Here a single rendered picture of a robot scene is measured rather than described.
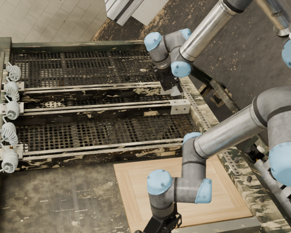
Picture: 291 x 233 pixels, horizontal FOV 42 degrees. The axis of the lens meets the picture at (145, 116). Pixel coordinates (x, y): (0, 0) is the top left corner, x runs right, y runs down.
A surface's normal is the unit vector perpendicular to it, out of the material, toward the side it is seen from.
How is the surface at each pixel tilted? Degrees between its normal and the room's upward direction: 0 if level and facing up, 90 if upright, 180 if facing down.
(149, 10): 90
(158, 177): 45
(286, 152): 9
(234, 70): 0
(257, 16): 0
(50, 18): 90
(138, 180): 57
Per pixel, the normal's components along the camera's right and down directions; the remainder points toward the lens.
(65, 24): 0.15, 0.67
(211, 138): -0.84, 0.07
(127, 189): 0.08, -0.82
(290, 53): -0.76, -0.28
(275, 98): -0.77, -0.54
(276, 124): -0.85, -0.33
